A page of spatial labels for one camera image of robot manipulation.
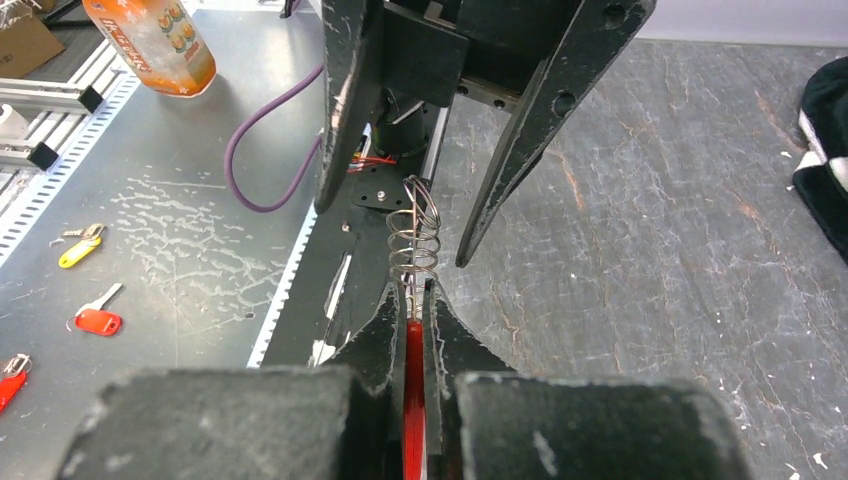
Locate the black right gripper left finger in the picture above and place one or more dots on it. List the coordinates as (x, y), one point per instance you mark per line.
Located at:
(338, 420)

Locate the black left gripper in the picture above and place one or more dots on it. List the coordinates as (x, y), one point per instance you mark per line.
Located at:
(498, 44)

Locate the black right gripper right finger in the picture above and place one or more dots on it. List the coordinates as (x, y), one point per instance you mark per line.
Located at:
(487, 421)

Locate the silver split keyring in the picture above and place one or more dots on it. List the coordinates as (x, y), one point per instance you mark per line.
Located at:
(414, 242)

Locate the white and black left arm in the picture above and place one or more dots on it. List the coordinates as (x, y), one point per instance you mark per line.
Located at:
(393, 133)

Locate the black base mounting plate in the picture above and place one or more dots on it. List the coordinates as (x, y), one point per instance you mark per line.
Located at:
(345, 266)

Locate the red tagged key lower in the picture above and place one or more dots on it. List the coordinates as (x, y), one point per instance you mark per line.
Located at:
(94, 319)

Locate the red tagged key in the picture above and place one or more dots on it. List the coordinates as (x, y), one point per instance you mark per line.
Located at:
(94, 319)
(14, 375)

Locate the yellow tagged key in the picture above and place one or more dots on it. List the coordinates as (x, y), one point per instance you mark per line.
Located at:
(88, 239)

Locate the orange labelled bottle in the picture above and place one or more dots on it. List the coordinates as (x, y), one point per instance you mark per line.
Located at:
(159, 41)

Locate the red tagged key far left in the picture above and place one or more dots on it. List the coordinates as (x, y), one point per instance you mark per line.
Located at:
(14, 375)

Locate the black white checkered cloth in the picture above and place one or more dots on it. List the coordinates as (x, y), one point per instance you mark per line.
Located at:
(820, 178)

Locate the cardboard box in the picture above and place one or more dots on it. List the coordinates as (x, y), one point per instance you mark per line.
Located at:
(26, 42)

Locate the white slotted cable duct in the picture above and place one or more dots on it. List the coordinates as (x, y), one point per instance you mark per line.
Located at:
(281, 294)

